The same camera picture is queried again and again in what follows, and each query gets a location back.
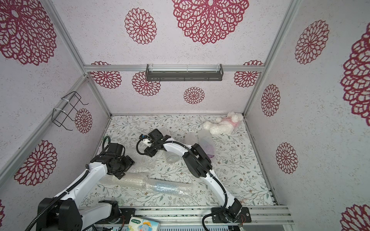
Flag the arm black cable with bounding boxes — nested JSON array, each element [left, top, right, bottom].
[[135, 133, 229, 231], [24, 135, 112, 231]]

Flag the black wall shelf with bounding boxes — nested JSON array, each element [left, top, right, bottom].
[[145, 64, 224, 82]]

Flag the bubble wrapped purple vase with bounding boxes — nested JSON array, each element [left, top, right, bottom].
[[198, 130, 215, 158]]

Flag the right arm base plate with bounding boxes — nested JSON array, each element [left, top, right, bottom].
[[212, 207, 251, 223]]

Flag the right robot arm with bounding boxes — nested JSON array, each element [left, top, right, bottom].
[[136, 129, 242, 222]]

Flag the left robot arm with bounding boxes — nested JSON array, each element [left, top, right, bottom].
[[27, 143, 135, 231]]

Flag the tissue pack with cartoon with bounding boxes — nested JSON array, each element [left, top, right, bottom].
[[126, 217, 161, 231]]

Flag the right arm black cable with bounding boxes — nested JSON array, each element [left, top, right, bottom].
[[135, 133, 229, 231]]

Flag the bubble wrapped item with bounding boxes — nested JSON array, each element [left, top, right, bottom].
[[146, 179, 193, 197], [185, 132, 199, 146]]

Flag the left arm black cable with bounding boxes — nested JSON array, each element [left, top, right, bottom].
[[24, 135, 112, 231]]

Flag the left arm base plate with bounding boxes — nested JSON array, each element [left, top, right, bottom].
[[100, 208, 136, 224]]

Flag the black wire wall rack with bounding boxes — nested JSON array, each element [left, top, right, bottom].
[[51, 91, 88, 131]]

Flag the bubble wrapped item front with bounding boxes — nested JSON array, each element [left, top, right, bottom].
[[146, 179, 193, 197]]

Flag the white pink plush toy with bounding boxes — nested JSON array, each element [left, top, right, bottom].
[[203, 112, 243, 135]]

